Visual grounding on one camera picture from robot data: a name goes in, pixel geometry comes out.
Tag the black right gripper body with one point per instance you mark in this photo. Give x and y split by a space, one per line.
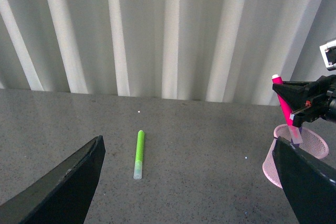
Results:
320 99

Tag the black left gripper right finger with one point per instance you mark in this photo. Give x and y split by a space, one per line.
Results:
308 183

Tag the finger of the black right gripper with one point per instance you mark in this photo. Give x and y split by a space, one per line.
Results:
292 93
298 116

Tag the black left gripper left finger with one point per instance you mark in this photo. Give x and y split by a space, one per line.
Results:
64 194

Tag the pink highlighter pen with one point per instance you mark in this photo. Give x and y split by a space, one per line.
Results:
286 111

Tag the purple highlighter pen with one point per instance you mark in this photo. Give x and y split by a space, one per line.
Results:
300 130

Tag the pink mesh cup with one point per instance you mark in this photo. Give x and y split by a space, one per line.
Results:
312 143

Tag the green highlighter pen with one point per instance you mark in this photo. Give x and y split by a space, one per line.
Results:
138 163

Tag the white pleated curtain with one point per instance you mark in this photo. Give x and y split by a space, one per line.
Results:
210 50

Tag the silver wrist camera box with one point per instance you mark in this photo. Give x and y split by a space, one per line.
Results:
328 54

